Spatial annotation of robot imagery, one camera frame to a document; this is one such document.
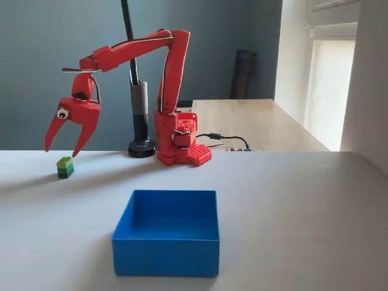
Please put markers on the blue plastic box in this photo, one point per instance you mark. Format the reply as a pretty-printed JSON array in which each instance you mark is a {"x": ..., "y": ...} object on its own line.
[{"x": 165, "y": 254}]

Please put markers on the green lego brick stack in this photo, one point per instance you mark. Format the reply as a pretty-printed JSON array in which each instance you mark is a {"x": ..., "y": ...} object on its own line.
[{"x": 65, "y": 168}]

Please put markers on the dark wooden board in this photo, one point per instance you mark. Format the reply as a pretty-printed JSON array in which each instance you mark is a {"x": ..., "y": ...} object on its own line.
[{"x": 242, "y": 74}]

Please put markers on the light wooden table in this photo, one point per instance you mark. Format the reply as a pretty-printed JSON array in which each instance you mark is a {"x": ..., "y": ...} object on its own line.
[{"x": 257, "y": 124}]

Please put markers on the black gooseneck stand grey sleeve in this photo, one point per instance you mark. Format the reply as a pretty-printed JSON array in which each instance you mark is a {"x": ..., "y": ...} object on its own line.
[{"x": 139, "y": 100}]

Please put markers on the small controller board red led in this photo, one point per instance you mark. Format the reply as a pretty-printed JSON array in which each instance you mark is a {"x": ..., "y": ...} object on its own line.
[{"x": 235, "y": 149}]

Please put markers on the red robot arm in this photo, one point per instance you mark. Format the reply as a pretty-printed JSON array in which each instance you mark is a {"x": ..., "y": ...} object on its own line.
[{"x": 171, "y": 75}]

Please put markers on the black white box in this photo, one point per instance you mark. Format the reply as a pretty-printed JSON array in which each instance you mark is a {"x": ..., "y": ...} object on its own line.
[{"x": 185, "y": 104}]

